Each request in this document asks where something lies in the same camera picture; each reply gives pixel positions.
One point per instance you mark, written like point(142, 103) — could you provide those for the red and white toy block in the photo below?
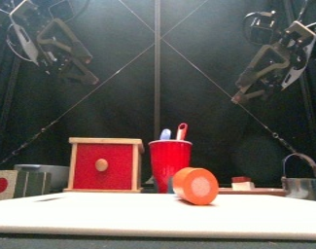
point(242, 184)

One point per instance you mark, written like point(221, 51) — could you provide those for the orange toy carrot piece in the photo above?
point(194, 185)

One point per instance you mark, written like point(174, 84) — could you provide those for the white cutting board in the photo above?
point(155, 215)

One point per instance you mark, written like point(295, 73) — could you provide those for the dark metal kettle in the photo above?
point(303, 188)

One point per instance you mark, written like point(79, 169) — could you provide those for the red plastic cup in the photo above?
point(169, 162)

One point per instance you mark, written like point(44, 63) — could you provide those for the vertical metal frame pole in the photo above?
point(157, 81)

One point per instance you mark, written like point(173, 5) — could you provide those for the blue toy utensil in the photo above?
point(165, 134)

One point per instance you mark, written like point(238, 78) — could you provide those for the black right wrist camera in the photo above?
point(261, 27)

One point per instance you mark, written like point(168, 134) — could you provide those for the red toy utensil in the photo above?
point(181, 131)

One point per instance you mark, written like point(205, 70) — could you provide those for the pink tray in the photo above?
point(260, 191)

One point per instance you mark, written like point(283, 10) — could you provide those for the red wooden drawer box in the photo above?
point(102, 165)

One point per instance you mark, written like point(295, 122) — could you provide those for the cube block with red dot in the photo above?
point(8, 184)

